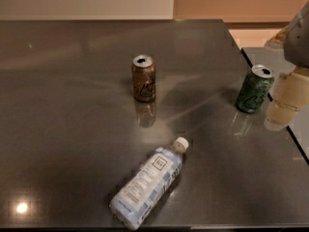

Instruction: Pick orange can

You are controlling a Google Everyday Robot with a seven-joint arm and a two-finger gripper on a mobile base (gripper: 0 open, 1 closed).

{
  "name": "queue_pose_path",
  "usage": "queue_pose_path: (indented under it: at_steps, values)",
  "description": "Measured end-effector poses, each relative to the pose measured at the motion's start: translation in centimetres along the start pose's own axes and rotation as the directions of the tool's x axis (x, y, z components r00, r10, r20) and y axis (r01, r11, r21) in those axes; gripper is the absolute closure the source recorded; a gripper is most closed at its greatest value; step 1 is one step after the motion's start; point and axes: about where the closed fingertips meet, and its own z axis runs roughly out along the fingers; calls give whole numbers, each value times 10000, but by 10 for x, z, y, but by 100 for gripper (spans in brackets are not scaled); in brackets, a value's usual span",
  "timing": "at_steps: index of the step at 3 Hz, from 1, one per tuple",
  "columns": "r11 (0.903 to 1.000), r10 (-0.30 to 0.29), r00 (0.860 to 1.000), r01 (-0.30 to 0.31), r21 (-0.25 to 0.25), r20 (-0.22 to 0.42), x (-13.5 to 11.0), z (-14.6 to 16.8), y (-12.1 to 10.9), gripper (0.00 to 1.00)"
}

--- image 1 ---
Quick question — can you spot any green soda can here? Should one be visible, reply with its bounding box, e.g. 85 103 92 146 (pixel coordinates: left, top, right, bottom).
236 65 274 113

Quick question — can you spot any grey side table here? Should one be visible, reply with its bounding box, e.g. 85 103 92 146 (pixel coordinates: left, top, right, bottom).
241 47 309 161

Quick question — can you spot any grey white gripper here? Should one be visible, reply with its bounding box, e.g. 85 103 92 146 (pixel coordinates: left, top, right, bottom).
264 1 309 131

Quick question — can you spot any clear plastic water bottle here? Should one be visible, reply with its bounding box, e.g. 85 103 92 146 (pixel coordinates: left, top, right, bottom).
109 137 189 231

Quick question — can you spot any orange soda can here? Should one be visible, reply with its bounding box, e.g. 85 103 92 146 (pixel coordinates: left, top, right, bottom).
131 54 155 102

